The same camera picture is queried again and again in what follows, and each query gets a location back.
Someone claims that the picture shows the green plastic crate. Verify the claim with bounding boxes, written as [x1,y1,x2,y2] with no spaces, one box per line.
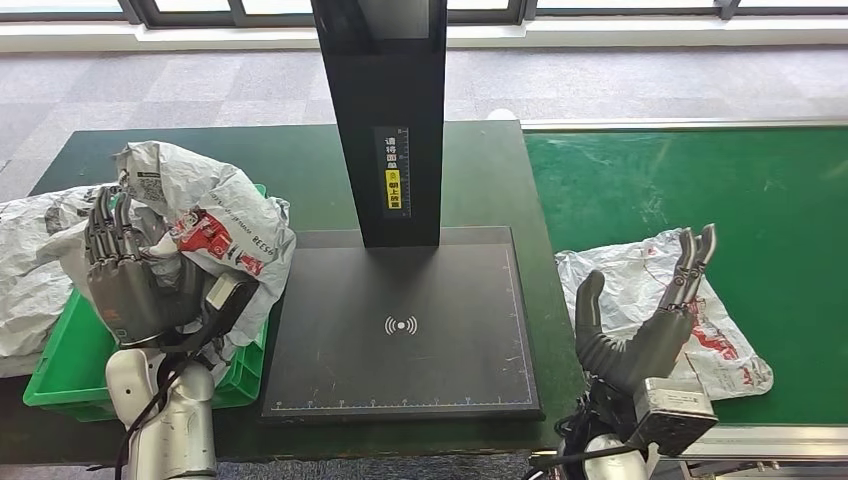
[23,182,270,423]

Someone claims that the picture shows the black inbound scanner machine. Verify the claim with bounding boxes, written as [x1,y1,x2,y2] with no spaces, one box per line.
[260,0,545,422]

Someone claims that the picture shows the white window sill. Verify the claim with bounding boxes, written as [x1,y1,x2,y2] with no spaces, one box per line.
[0,13,848,51]

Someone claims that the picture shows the black yellow label sticker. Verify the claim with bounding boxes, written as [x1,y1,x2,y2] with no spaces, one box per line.
[372,125,412,220]

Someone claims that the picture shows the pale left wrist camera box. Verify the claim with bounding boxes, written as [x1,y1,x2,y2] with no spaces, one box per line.
[205,272,261,336]

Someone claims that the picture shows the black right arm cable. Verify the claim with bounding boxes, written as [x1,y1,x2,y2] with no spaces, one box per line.
[523,397,637,480]

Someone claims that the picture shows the green conveyor belt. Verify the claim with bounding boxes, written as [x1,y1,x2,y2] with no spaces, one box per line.
[523,125,848,425]

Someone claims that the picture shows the aluminium conveyor frame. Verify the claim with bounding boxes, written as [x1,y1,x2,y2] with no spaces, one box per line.
[488,105,848,480]

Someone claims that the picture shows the grey parcel bag black print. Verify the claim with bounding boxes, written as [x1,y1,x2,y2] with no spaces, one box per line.
[0,184,121,379]

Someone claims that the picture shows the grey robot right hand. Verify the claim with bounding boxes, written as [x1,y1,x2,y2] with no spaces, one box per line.
[573,223,719,397]

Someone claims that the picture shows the white parcel bag red streaks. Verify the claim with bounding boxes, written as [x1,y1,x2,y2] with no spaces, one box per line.
[555,228,775,402]

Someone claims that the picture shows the white parcel bag red-black print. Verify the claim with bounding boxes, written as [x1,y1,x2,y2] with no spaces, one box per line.
[112,140,297,379]

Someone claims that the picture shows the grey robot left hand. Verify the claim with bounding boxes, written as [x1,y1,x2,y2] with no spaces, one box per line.
[84,187,207,349]

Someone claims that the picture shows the black window frame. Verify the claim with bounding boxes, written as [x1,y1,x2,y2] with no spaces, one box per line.
[0,0,848,26]

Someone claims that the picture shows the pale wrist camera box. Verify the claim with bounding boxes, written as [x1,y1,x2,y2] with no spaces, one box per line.
[625,377,720,458]
[205,272,261,336]

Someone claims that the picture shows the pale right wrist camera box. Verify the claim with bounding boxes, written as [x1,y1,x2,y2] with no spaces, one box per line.
[625,377,720,458]

